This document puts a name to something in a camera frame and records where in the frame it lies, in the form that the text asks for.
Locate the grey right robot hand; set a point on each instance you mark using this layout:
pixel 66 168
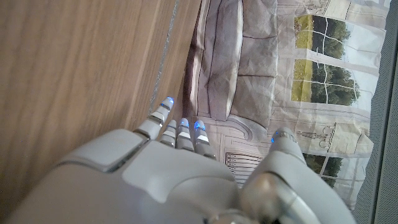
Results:
pixel 149 183

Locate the printed sofa backdrop cloth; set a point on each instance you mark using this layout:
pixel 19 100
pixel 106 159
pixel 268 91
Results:
pixel 255 62

